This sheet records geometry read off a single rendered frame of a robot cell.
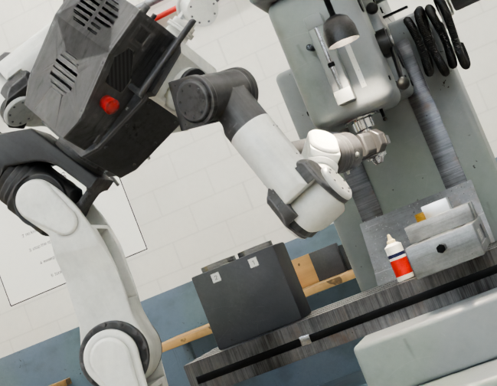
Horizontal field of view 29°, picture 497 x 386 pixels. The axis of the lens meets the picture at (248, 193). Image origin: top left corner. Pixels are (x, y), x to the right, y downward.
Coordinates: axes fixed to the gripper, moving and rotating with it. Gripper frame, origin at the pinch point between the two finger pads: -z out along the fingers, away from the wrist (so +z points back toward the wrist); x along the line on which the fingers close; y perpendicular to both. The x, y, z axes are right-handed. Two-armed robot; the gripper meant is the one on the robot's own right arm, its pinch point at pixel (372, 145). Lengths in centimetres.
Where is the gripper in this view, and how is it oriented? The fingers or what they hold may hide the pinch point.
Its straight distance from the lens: 225.8
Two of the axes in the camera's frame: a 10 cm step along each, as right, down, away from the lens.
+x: -6.9, 3.3, 6.4
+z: -6.3, 1.7, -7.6
